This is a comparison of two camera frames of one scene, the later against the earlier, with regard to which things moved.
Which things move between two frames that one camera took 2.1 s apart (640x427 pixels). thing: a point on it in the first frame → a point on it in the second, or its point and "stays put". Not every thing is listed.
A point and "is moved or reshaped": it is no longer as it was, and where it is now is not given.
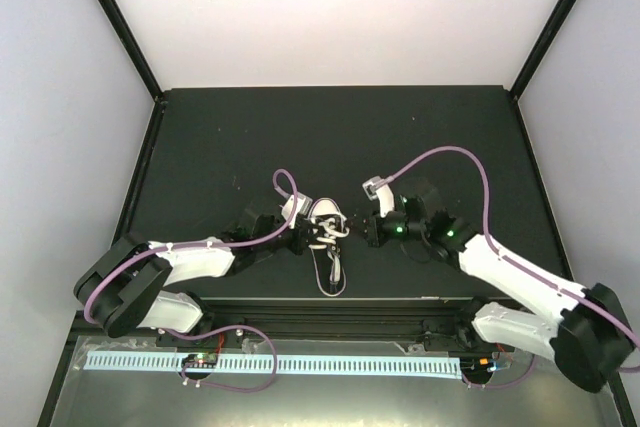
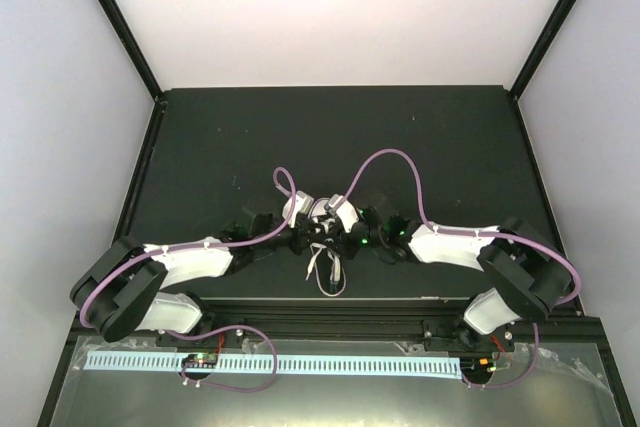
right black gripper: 374,234 → 347,248
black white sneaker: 329,224 stays put
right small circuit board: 475,365 stays put
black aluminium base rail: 423,321 stays put
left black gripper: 303,236 stays put
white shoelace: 329,230 is moved or reshaped
